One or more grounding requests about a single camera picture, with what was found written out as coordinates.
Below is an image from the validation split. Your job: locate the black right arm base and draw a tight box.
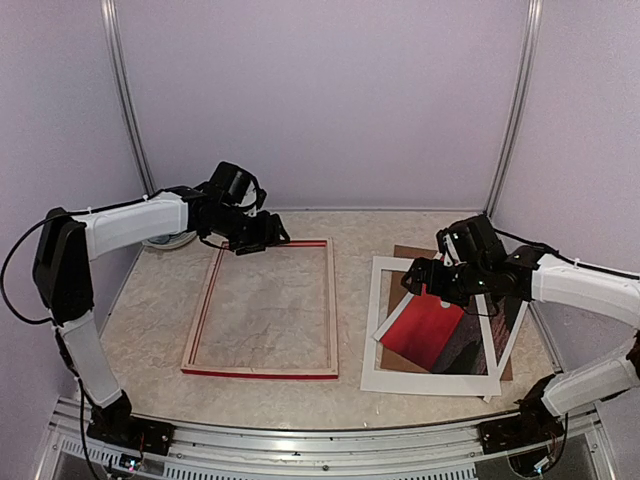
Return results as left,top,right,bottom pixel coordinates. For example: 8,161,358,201
478,399,565,455

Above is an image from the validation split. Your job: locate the red wooden picture frame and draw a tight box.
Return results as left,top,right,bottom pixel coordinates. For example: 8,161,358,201
180,237,341,382

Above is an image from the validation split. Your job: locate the left aluminium corner post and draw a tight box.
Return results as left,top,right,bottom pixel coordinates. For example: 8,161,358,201
100,0,156,195

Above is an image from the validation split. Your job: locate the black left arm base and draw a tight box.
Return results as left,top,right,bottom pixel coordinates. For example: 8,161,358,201
87,416,175,456

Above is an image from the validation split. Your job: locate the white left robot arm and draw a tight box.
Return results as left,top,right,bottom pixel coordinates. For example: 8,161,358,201
28,161,290,445

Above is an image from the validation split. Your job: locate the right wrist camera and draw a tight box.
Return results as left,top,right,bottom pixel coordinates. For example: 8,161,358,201
436,229,460,266

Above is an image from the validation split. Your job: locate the white round plate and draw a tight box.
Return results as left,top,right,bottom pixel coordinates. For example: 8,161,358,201
142,232,196,250

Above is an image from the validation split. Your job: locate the aluminium corner post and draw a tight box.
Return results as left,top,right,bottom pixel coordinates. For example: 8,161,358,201
100,0,156,195
484,0,544,217

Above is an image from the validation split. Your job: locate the aluminium front rail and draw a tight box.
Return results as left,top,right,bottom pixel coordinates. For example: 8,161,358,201
39,399,616,480

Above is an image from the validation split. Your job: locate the red and black photo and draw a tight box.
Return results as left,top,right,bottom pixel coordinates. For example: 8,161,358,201
374,294,526,376

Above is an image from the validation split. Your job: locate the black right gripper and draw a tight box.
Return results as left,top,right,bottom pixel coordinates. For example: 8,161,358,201
401,256,490,306

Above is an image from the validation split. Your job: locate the brown cardboard backing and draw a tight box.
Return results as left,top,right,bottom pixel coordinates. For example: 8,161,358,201
380,244,513,381

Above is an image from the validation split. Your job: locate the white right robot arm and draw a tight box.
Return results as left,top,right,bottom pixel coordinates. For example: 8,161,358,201
401,214,639,444

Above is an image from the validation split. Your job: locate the white photo mat border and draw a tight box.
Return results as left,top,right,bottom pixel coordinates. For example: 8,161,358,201
360,256,502,398

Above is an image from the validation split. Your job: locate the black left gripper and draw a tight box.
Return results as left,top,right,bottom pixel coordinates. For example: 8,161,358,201
206,203,290,256

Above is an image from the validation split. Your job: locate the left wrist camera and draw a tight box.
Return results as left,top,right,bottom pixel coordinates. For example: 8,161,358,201
239,186,267,217

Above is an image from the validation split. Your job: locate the right aluminium corner post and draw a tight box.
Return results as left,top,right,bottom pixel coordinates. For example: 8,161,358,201
484,0,544,217

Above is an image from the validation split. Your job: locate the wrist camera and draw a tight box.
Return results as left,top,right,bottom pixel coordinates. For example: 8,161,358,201
436,229,460,266
239,186,267,217

